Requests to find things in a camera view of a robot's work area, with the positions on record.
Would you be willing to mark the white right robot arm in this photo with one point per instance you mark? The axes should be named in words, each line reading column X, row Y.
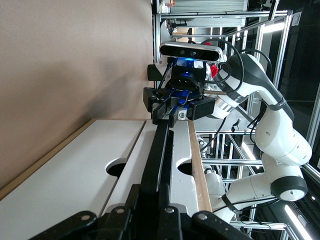
column 275, row 140

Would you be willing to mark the light wooden drawer cabinet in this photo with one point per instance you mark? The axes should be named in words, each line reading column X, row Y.
column 200, row 175

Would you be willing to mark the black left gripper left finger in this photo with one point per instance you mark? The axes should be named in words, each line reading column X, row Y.
column 120, row 225

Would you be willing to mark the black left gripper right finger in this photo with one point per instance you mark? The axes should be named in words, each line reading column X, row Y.
column 180, row 225

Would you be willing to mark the red plastic knob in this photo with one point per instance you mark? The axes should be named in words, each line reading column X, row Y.
column 213, row 70

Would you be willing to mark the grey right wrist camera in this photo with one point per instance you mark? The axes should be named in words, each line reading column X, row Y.
column 190, row 51

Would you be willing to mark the aluminium frame structure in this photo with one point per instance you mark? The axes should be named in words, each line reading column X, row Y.
column 282, row 50

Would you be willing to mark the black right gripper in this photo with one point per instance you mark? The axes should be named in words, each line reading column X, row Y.
column 187, row 82

